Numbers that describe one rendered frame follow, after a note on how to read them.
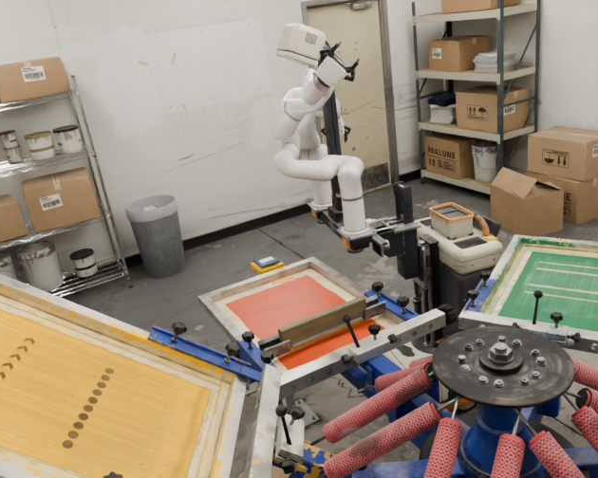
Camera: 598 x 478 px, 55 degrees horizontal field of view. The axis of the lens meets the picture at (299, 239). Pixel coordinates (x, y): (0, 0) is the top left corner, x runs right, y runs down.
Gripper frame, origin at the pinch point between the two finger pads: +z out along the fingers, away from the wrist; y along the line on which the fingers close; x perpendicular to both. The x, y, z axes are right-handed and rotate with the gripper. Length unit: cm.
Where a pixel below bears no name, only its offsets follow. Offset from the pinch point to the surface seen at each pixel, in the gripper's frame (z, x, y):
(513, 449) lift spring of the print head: 44, 127, 68
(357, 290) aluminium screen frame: -51, 44, 64
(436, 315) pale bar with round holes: -14, 60, 79
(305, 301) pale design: -67, 53, 52
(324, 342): -45, 77, 59
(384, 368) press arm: -11, 93, 67
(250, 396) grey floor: -187, 49, 88
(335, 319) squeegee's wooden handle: -40, 70, 57
